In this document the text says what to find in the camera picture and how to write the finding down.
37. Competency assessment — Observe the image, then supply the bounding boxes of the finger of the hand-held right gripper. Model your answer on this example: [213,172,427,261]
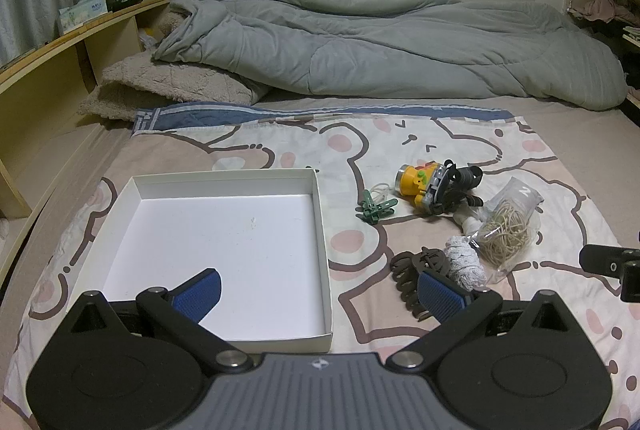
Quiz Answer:
[579,244,640,303]

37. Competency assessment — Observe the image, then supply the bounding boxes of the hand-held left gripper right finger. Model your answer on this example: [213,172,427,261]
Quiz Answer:
[386,272,581,371]

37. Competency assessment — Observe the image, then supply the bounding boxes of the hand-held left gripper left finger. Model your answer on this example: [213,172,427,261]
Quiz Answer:
[59,268,256,373]

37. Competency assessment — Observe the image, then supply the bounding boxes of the brown hair claw clip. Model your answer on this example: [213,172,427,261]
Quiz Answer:
[390,247,461,321]

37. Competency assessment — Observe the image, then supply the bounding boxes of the white shallow cardboard box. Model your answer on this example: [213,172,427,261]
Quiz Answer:
[67,167,335,355]

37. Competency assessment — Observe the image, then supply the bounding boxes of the clear bag of rubber bands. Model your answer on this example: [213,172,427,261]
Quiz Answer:
[470,190,543,285]

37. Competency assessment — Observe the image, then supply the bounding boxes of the grey foil packet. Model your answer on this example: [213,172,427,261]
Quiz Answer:
[492,176,545,215]

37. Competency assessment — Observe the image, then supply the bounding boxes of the yellow headlamp with black strap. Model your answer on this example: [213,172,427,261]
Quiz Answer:
[393,161,485,217]

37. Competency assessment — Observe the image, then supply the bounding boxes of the white mesh scrubber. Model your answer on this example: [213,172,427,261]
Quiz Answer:
[442,235,488,291]

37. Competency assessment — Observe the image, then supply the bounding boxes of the white plastic tube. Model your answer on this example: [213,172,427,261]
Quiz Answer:
[452,205,483,237]

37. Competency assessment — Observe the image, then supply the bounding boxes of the green clothespin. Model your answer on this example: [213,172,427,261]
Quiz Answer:
[367,199,399,225]
[356,190,381,223]

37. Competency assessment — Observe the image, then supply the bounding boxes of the bear printed blanket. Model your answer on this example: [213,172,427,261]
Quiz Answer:
[5,104,636,430]

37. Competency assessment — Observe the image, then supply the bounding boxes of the beige fluffy pillow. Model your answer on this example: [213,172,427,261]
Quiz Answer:
[77,54,261,123]

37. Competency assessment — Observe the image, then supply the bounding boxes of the pink clothes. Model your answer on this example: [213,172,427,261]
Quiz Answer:
[570,0,638,23]

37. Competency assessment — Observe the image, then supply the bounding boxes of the grey duvet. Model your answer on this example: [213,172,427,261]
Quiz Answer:
[152,0,628,111]

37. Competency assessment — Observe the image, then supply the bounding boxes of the wooden headboard shelf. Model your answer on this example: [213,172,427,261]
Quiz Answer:
[0,0,173,281]

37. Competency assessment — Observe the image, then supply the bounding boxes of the tissue pack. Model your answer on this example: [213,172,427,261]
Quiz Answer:
[56,0,110,35]

